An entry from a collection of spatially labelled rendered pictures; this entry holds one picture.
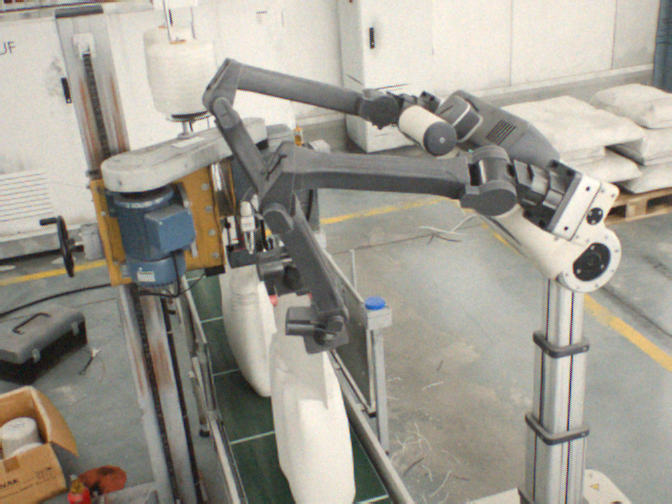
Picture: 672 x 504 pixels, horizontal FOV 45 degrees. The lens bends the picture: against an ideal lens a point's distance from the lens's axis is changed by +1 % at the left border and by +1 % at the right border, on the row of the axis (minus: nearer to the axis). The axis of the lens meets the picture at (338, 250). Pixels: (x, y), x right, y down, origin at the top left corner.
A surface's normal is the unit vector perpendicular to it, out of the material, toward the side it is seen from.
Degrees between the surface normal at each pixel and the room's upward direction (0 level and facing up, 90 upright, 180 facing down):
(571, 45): 90
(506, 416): 0
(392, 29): 90
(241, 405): 0
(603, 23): 90
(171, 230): 90
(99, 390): 0
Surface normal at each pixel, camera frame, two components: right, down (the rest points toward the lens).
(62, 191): 0.30, 0.39
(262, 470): -0.07, -0.90
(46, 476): 0.54, 0.29
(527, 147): -0.10, 0.03
